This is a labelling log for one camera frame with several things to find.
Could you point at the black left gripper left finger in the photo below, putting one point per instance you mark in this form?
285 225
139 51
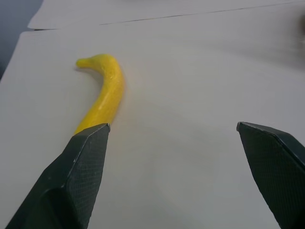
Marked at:
71 176

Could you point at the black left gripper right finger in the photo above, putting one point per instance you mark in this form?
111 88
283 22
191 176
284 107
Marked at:
276 167

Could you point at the yellow toy banana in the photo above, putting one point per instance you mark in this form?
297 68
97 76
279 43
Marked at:
109 95

